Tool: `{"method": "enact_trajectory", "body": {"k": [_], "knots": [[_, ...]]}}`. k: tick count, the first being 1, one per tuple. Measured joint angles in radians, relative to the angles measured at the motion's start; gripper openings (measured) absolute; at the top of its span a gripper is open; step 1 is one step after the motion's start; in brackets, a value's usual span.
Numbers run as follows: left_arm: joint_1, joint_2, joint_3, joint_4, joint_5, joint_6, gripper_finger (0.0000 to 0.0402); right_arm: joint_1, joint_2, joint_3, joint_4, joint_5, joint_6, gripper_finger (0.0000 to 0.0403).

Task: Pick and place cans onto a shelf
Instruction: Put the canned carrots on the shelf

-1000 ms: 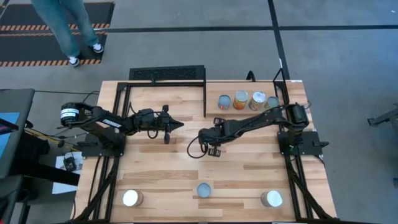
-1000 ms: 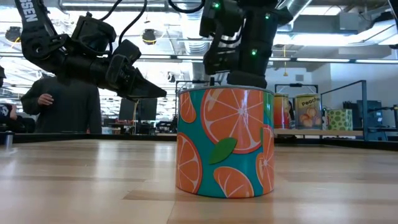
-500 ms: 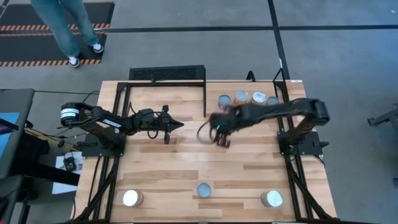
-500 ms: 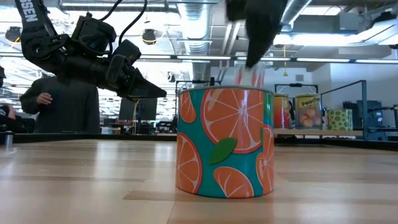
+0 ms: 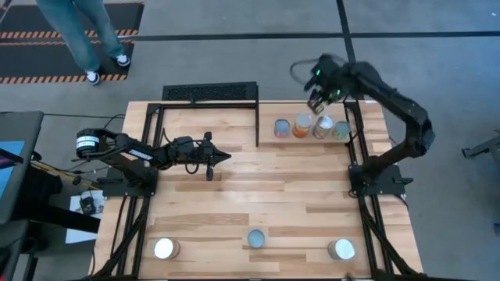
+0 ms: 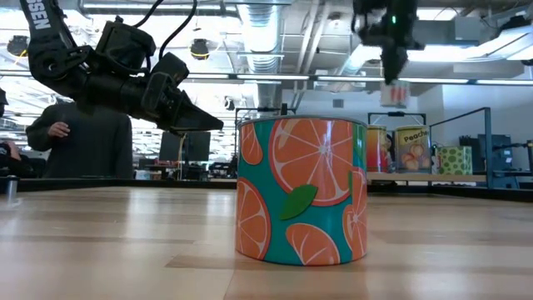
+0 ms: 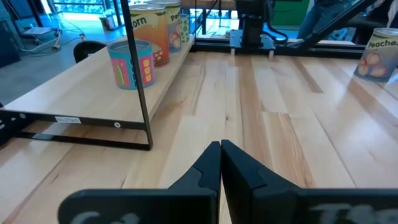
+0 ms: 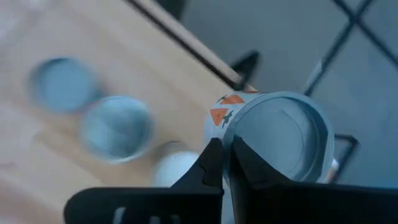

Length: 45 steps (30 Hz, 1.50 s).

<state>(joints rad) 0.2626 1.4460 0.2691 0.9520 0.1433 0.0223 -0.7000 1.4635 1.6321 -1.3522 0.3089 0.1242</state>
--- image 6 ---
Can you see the teal orange slice can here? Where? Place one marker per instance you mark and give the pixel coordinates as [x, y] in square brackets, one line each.
[300, 166]

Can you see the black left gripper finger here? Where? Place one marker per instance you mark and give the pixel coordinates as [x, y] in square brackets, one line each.
[191, 118]

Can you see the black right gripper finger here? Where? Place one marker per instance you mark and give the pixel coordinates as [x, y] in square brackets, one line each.
[393, 62]

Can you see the black background station frame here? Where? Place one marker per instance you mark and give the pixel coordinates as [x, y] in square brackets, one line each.
[395, 113]

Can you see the silver ventilation duct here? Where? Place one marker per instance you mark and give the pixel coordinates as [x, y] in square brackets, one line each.
[262, 41]

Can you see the black computer monitor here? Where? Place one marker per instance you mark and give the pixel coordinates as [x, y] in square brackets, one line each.
[195, 146]

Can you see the white teal carrots can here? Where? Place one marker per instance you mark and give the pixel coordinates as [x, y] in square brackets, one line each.
[395, 96]

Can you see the black metal rail stand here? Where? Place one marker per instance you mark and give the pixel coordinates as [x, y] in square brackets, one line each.
[489, 146]

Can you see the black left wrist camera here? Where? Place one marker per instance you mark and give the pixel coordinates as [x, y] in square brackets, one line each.
[125, 46]

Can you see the orange corn can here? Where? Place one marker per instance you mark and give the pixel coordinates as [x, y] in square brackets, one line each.
[376, 150]

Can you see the person's hand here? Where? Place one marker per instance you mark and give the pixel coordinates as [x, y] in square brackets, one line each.
[58, 130]
[12, 151]

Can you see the person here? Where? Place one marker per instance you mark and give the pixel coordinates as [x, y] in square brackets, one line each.
[16, 166]
[91, 146]

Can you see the black aluminium table frame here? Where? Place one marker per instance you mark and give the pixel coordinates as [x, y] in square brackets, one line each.
[125, 183]

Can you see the peaches can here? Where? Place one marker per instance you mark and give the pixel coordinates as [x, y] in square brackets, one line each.
[412, 150]

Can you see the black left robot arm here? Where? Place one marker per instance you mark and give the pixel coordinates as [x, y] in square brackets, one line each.
[50, 54]

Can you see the silver metal post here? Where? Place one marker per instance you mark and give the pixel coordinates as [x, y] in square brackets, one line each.
[12, 187]

